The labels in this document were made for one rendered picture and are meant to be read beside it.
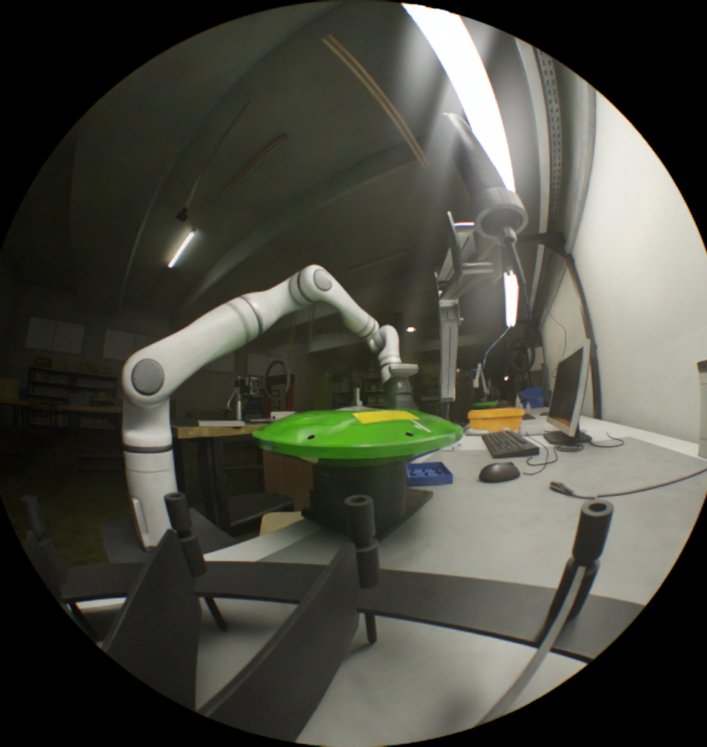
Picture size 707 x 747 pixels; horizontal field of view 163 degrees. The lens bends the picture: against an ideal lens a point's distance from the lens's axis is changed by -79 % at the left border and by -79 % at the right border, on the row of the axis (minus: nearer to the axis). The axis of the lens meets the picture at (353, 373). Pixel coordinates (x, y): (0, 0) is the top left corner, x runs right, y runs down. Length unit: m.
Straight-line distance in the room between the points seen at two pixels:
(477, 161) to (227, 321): 0.42
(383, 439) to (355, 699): 0.22
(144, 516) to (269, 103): 3.46
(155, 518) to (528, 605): 0.45
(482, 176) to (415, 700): 0.38
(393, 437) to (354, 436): 0.04
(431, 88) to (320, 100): 1.22
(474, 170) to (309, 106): 3.18
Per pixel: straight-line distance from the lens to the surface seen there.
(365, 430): 0.25
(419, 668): 0.21
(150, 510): 0.45
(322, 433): 0.25
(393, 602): 0.15
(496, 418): 1.39
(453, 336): 0.72
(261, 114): 3.51
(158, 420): 0.47
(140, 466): 0.43
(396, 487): 0.35
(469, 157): 0.27
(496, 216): 0.22
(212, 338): 0.44
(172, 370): 0.41
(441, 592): 0.16
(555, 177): 1.66
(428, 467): 0.68
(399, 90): 3.34
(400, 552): 0.33
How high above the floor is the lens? 1.10
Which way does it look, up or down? 7 degrees up
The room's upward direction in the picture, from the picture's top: 1 degrees counter-clockwise
